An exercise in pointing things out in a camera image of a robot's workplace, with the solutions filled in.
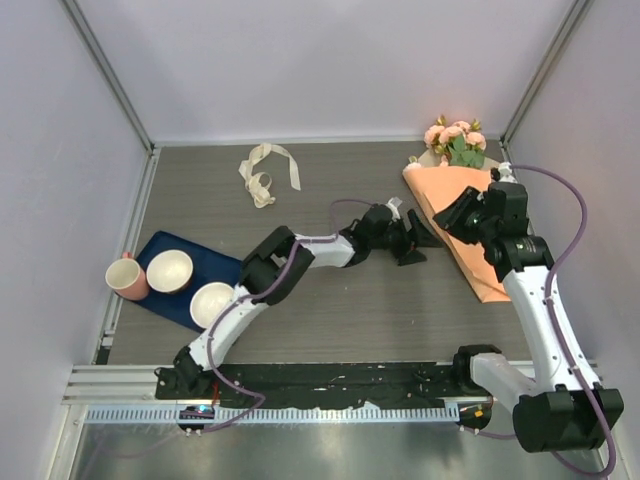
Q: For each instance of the kraft wrapping paper sheet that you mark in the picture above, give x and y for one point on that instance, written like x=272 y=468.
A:
x=450 y=199

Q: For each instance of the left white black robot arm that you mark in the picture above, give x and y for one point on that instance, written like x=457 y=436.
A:
x=270 y=272

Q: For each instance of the white bowl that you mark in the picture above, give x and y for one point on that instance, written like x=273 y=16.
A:
x=208 y=302

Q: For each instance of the slotted white cable duct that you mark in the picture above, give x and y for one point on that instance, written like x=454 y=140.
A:
x=189 y=414

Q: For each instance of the pink cup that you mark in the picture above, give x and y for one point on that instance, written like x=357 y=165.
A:
x=126 y=277

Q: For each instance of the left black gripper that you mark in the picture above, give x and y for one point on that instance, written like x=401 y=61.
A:
x=418 y=234

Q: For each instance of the cream ribbon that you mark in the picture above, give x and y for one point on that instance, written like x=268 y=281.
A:
x=258 y=184

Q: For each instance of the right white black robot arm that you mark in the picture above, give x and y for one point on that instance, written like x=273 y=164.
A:
x=564 y=406

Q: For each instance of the brown rimmed cream bowl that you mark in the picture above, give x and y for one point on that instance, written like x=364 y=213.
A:
x=170 y=271

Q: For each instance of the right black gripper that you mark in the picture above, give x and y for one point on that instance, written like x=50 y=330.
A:
x=452 y=217

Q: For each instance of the dark blue tray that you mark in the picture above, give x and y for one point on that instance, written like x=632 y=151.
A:
x=209 y=266

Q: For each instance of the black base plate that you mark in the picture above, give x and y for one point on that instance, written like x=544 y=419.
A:
x=338 y=386

